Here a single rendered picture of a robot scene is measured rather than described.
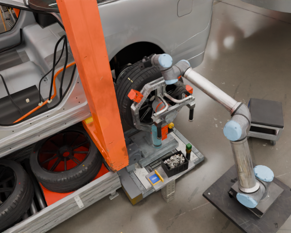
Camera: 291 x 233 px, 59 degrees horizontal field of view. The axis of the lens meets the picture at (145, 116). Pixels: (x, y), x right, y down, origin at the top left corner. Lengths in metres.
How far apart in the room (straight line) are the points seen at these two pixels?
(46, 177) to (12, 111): 0.73
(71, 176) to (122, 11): 1.43
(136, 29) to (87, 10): 0.89
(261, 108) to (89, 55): 2.19
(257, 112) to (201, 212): 1.26
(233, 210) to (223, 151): 0.89
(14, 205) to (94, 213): 0.74
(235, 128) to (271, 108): 1.54
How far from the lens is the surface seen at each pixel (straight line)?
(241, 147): 1.80
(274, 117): 3.11
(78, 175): 2.41
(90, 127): 2.46
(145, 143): 2.82
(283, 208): 2.53
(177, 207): 2.67
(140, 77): 2.12
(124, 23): 2.16
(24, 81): 2.97
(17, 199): 2.49
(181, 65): 1.91
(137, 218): 2.64
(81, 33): 1.43
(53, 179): 2.44
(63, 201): 2.43
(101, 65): 1.55
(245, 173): 1.95
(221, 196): 2.43
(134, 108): 2.12
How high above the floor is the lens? 2.42
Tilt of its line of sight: 45 degrees down
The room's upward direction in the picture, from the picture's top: 6 degrees counter-clockwise
